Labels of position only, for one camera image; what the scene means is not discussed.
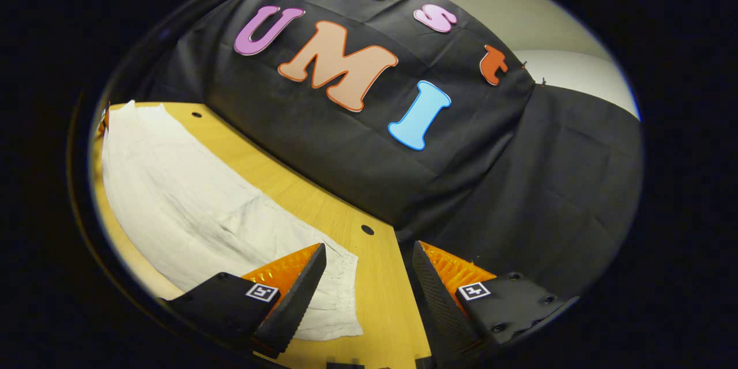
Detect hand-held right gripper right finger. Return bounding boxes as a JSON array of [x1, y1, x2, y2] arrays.
[[411, 240, 580, 359]]

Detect white jeans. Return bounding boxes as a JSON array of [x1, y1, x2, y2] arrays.
[[101, 100, 365, 342]]

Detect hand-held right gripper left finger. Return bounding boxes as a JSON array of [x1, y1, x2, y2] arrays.
[[157, 242, 327, 360]]

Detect black backdrop cloth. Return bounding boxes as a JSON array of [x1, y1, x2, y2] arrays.
[[107, 0, 644, 300]]

